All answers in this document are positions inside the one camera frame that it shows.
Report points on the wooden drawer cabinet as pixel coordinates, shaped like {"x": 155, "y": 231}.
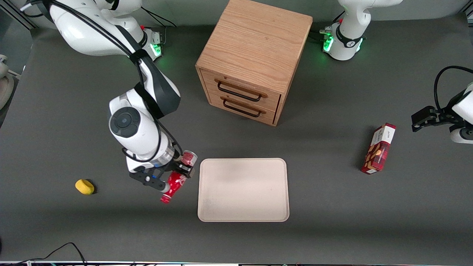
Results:
{"x": 255, "y": 40}

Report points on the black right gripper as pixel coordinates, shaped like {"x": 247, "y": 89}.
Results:
{"x": 178, "y": 164}

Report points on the wooden drawer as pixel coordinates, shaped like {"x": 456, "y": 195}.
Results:
{"x": 269, "y": 101}
{"x": 236, "y": 101}

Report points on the beige rounded object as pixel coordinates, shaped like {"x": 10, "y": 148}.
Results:
{"x": 4, "y": 85}

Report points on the lower wooden drawer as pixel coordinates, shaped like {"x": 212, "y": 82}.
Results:
{"x": 236, "y": 101}

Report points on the red snack box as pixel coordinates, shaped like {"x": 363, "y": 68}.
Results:
{"x": 378, "y": 151}

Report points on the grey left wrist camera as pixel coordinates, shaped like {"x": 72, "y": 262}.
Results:
{"x": 460, "y": 136}

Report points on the upper wooden drawer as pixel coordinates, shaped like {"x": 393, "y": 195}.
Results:
{"x": 269, "y": 101}

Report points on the aluminium frame post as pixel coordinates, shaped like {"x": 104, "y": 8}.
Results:
{"x": 470, "y": 14}
{"x": 14, "y": 13}

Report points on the red coke bottle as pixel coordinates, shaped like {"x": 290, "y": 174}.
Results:
{"x": 176, "y": 183}

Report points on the beige plastic tray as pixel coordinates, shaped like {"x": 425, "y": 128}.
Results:
{"x": 244, "y": 188}

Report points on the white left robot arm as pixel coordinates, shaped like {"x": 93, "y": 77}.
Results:
{"x": 347, "y": 37}

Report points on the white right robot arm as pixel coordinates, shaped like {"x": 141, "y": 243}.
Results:
{"x": 140, "y": 140}

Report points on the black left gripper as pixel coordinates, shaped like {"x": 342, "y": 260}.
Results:
{"x": 444, "y": 115}

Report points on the yellow lemon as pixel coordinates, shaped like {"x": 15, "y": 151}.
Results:
{"x": 84, "y": 186}

